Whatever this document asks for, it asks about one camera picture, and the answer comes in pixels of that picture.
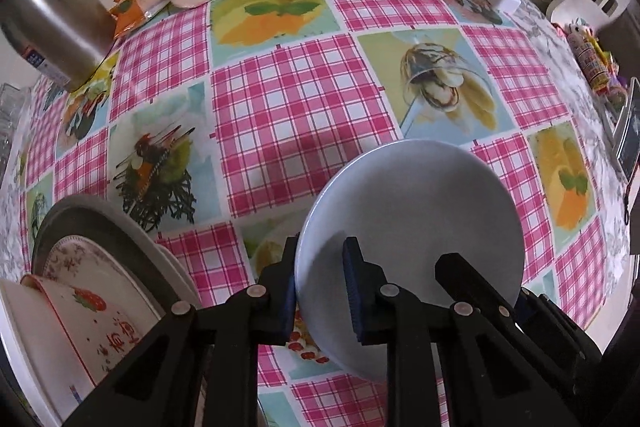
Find stainless steel thermos jug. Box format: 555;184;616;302
0;0;118;92

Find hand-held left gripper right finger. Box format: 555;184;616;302
342;236;571;427

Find stainless steel basin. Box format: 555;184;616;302
31;194;203;313

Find colourful candy packets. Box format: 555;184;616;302
552;19;631;102

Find small white bowl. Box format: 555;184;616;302
294;139;525;382

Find white square bowl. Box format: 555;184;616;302
0;279;83;425

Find strawberry print bowl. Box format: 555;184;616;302
20;274;166;388

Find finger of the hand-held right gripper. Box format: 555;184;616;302
515;287;556;334

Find clear glass cup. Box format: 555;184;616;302
0;84;31;148

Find pink floral round plate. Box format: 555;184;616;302
42;234;166;323

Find orange snack packet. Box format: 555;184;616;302
109;0;173;40

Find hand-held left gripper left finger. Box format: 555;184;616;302
62;234;301;427

